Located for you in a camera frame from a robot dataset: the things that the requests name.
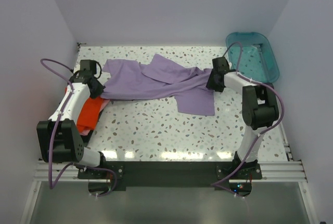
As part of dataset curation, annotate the aluminium frame rail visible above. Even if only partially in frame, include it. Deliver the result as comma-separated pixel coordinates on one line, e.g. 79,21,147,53
33,161,308,182

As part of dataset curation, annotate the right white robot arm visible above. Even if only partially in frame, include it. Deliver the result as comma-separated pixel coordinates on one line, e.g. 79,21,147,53
206,57,283,179

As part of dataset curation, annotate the black folded t shirt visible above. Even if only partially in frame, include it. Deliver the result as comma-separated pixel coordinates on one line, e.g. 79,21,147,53
80,111,102,147

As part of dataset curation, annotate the lavender t shirt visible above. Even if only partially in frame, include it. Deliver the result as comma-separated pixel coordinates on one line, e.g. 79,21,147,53
101,54,215,116

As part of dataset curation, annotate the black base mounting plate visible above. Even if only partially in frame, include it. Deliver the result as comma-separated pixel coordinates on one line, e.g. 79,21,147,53
77,160,262,192

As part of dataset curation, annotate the orange folded t shirt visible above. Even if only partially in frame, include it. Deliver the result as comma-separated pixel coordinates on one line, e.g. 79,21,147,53
76,97,104,136

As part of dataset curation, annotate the teal plastic basket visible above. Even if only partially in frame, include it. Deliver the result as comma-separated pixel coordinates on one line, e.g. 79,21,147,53
225,32,279,83

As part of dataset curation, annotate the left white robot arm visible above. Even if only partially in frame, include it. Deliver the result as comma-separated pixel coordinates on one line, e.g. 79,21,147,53
36,60,108,178

